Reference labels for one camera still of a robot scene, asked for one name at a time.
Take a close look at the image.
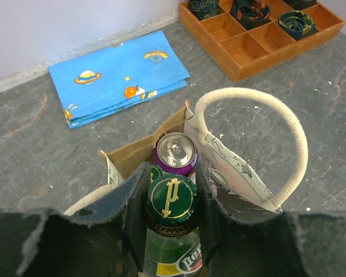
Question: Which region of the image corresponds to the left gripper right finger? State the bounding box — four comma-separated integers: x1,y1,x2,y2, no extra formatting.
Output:
196,164,346,276

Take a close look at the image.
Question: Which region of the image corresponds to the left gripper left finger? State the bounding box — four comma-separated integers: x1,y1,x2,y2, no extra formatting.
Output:
0,162,150,276

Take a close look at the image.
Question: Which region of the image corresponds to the burlap canvas tote bag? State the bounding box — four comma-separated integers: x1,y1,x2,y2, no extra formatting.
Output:
64,87,308,216

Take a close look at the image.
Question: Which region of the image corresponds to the green glass bottle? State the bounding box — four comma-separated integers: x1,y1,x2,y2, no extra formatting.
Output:
142,174,202,276
150,164,165,183

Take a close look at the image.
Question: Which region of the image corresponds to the purple soda can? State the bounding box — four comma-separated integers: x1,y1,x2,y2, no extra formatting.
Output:
153,132,199,176

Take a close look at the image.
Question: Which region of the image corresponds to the red cola can front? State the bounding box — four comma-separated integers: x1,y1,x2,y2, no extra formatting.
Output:
187,172,196,184

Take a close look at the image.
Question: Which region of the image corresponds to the blue patterned folded cloth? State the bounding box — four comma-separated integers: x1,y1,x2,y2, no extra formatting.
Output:
48,31,190,129

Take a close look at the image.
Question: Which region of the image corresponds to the orange compartment tray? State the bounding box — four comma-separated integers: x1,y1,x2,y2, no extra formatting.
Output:
179,1,345,81

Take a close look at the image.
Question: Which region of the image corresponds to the dark rolled item bottom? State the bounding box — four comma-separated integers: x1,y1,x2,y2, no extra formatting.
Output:
277,10,318,41

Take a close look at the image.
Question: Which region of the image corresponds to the dark rolled item middle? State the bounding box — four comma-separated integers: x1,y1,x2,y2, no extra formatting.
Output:
230,0,270,30

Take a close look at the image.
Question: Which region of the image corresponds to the dark rolled item right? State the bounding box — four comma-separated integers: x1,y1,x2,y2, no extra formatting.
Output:
283,0,317,10

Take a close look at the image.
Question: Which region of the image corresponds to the dark rolled item top-left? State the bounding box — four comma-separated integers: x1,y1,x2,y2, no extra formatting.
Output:
187,0,219,20

